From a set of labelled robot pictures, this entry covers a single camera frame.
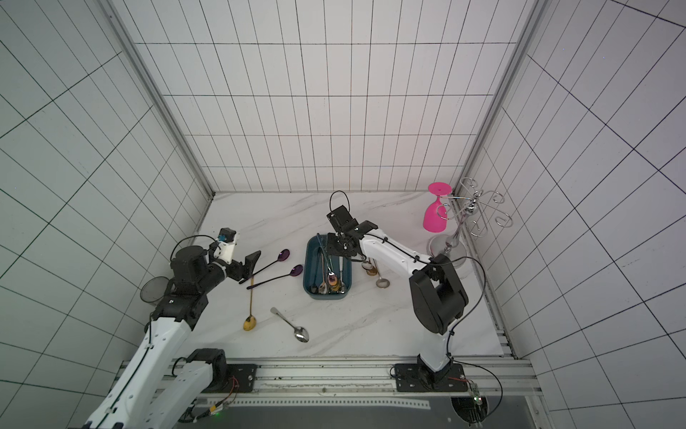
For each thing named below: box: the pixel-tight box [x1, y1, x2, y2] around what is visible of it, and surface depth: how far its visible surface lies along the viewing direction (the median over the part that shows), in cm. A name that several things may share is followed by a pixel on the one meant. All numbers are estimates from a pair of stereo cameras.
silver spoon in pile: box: [376, 269, 391, 289], surface depth 92 cm
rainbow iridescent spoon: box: [316, 233, 339, 286], surface depth 94 cm
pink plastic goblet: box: [423, 181, 453, 233], surface depth 92 cm
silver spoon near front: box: [269, 306, 310, 344], surface depth 83 cm
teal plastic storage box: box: [302, 234, 353, 301], surface depth 94 cm
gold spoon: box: [242, 277, 258, 332], surface depth 85 cm
